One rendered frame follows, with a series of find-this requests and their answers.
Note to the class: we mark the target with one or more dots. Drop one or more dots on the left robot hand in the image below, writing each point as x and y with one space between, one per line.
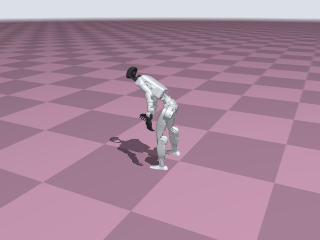
149 122

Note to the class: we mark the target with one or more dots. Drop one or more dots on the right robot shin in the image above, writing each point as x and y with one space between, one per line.
174 141

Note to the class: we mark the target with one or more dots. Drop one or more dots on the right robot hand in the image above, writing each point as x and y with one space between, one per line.
143 115

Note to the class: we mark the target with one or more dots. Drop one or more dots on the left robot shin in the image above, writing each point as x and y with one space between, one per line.
161 151

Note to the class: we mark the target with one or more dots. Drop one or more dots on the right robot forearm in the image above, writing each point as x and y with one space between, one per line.
155 108

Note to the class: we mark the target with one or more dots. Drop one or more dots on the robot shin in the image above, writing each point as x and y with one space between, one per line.
174 141
161 151

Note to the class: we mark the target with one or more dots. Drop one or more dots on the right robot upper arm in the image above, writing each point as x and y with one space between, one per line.
155 100

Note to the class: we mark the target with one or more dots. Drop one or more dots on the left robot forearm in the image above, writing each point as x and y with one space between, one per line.
150 105

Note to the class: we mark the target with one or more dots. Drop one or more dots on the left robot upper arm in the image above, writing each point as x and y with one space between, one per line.
140 82

